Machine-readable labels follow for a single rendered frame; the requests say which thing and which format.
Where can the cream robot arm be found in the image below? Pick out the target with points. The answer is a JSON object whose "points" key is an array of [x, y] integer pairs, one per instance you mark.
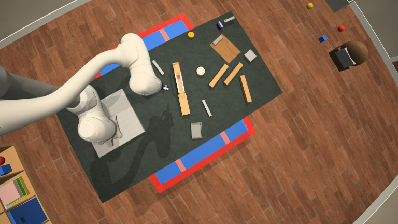
{"points": [[76, 95]]}

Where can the cream short cylinder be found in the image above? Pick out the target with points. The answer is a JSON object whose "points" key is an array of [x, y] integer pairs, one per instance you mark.
{"points": [[200, 71]]}

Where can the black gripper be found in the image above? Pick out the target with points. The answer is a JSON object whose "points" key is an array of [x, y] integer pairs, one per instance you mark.
{"points": [[164, 87]]}

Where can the wooden clipboard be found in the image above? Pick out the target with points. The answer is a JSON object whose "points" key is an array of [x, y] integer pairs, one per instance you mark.
{"points": [[224, 47]]}

